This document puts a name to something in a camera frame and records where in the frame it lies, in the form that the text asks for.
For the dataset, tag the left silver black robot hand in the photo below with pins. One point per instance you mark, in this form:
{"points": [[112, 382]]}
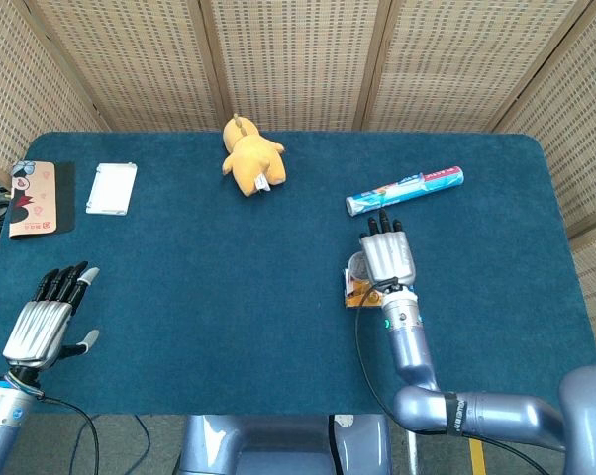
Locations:
{"points": [[38, 331]]}

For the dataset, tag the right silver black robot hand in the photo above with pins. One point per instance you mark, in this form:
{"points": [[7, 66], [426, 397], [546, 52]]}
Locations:
{"points": [[389, 257]]}

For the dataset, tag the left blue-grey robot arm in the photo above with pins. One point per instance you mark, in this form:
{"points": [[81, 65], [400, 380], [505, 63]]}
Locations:
{"points": [[3, 420]]}

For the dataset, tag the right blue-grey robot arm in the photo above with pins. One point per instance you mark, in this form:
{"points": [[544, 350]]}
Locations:
{"points": [[412, 346]]}

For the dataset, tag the yellow blue snack box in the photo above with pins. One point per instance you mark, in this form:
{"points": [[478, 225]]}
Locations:
{"points": [[362, 296]]}

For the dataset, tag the flat white plastic box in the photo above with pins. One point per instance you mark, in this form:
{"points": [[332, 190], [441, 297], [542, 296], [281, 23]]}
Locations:
{"points": [[111, 189]]}

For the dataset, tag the blue pink cling film roll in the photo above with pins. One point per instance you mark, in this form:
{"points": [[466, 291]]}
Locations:
{"points": [[402, 190]]}

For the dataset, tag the beige cartoon printed card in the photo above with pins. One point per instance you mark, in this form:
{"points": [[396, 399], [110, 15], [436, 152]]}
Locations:
{"points": [[33, 203]]}

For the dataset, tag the yellow plush toy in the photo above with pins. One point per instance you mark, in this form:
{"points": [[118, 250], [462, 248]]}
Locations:
{"points": [[253, 158]]}

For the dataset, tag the blue felt table cover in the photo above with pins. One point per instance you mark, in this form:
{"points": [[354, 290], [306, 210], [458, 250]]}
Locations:
{"points": [[219, 321]]}

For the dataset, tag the metal table leg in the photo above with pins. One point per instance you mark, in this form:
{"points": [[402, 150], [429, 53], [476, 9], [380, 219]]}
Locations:
{"points": [[412, 452]]}

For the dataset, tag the blue-grey robot torso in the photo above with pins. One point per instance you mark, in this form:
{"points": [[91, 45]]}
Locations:
{"points": [[278, 440]]}

